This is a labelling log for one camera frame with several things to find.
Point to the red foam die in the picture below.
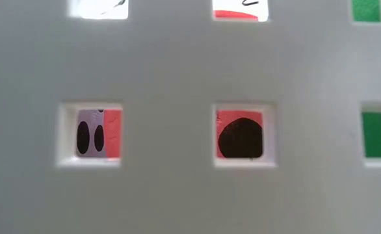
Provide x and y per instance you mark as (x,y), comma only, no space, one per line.
(112,133)

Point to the purple foam die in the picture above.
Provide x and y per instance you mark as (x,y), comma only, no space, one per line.
(92,117)

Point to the green foam die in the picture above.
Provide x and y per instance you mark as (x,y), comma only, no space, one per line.
(377,135)

